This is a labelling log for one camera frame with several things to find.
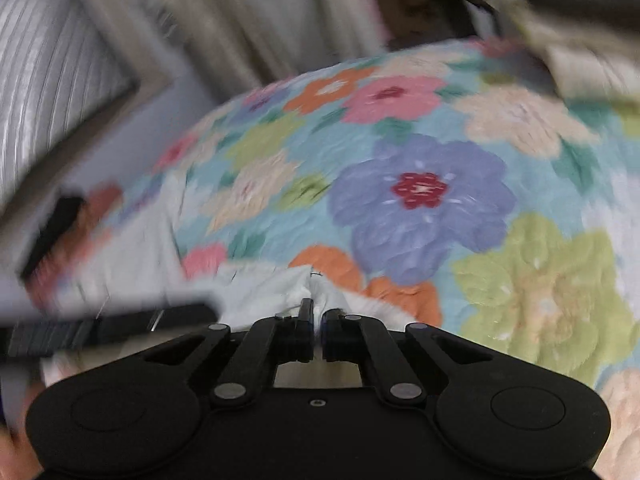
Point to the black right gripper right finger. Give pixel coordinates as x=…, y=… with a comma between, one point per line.
x=367, y=343

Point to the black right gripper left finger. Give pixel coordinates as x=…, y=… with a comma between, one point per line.
x=269, y=343

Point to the white patterned garment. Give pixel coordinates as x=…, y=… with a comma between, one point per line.
x=130, y=262

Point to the pile of folded clothes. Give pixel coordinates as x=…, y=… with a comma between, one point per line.
x=590, y=47

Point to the person's right hand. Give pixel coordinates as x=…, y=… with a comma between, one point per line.
x=18, y=460

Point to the red box with black cloth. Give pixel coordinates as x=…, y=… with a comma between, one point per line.
x=61, y=237

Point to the colourful floral bedspread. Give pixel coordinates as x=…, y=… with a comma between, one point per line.
x=452, y=181

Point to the silver textured window screen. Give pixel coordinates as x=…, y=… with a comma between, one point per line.
x=57, y=71

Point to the beige curtain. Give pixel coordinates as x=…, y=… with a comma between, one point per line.
x=237, y=45

